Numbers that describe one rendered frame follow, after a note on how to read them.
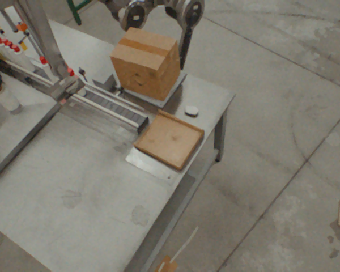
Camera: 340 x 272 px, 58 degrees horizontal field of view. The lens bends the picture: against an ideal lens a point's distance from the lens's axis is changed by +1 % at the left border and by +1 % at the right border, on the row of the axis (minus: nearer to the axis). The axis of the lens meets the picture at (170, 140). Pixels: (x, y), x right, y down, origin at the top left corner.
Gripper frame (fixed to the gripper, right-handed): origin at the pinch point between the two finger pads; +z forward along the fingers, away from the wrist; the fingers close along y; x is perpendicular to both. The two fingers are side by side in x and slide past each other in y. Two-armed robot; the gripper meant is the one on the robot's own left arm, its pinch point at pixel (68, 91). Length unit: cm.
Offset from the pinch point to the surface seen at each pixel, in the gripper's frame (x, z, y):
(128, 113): 28.9, 14.8, -19.1
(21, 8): -53, 34, -18
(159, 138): 50, 4, -20
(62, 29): -43, 81, -42
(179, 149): 60, -5, -22
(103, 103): 15.5, 25.7, -14.9
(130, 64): 9.2, 3.7, -34.8
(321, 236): 180, 5, -61
